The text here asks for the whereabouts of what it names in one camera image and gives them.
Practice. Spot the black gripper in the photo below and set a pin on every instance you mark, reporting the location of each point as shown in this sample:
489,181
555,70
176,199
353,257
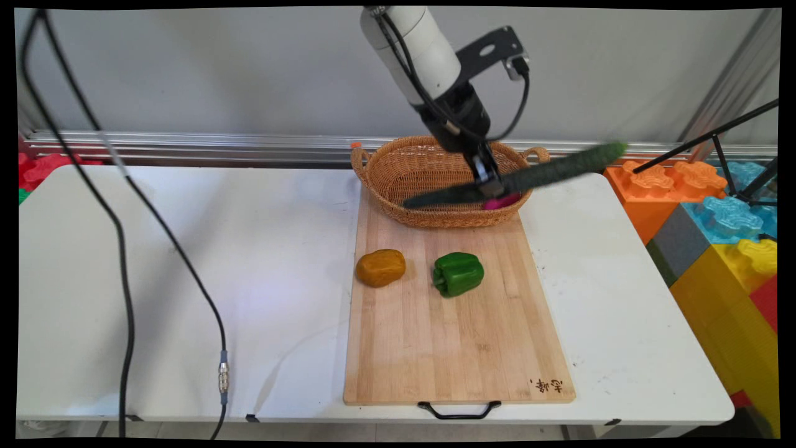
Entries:
457,118

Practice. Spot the long dark green cucumber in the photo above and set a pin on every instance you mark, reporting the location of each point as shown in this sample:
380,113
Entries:
547,171

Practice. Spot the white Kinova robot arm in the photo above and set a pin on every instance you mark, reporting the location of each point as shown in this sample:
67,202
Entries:
420,46

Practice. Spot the pink toy vegetable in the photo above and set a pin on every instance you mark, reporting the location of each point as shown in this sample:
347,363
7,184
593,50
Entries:
502,201

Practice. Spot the woven wicker basket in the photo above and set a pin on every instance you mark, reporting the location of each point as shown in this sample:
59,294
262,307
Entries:
423,168

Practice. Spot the green bell pepper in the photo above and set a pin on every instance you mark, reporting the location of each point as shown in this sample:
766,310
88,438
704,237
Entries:
459,274

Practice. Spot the brown toy potato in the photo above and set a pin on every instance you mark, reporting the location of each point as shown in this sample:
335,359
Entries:
380,267

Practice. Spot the bamboo cutting board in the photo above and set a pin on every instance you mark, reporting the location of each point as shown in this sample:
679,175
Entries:
457,323

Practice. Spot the orange giant building block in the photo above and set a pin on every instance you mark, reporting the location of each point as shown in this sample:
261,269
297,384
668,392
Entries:
647,193

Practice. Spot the grey giant building block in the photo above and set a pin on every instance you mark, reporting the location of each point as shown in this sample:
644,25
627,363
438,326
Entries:
678,242

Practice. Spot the blue giant building block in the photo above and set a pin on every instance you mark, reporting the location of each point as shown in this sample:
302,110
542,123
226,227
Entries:
731,214

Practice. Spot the black tripod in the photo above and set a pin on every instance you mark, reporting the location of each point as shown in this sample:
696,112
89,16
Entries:
740,180

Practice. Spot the yellow giant building block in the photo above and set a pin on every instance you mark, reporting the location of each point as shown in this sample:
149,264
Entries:
727,311

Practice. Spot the red giant building block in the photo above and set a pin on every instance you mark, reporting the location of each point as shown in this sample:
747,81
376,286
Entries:
766,302

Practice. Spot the red foam block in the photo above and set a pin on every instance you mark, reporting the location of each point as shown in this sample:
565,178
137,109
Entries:
43,169

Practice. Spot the green foam block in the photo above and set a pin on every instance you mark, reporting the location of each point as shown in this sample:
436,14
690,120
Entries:
23,196

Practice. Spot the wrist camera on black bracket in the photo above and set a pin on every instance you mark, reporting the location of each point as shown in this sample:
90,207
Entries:
491,51

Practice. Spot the aluminium rail along wall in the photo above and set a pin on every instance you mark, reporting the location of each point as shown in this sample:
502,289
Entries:
249,146

